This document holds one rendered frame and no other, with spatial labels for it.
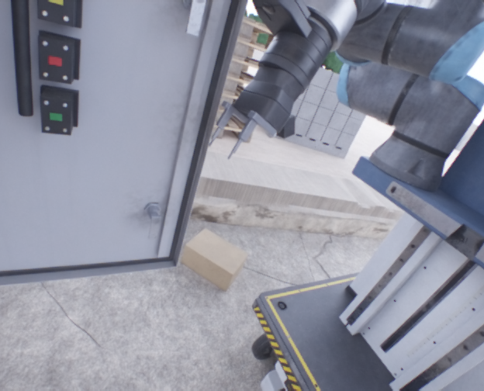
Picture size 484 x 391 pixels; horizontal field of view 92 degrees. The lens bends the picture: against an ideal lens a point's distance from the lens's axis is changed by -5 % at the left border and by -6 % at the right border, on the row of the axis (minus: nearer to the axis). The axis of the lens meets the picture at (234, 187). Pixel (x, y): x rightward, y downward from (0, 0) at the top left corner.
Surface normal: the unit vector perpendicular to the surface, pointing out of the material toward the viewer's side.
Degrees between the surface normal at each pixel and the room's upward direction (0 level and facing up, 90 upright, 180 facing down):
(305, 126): 90
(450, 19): 69
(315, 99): 90
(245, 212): 75
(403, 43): 108
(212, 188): 91
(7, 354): 0
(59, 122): 90
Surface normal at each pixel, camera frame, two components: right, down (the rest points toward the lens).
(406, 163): -0.48, -0.10
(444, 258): -0.88, -0.04
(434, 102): -0.66, 0.10
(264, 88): -0.61, -0.36
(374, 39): -0.72, 0.49
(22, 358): 0.29, -0.84
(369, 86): -0.68, 0.33
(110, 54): 0.40, 0.54
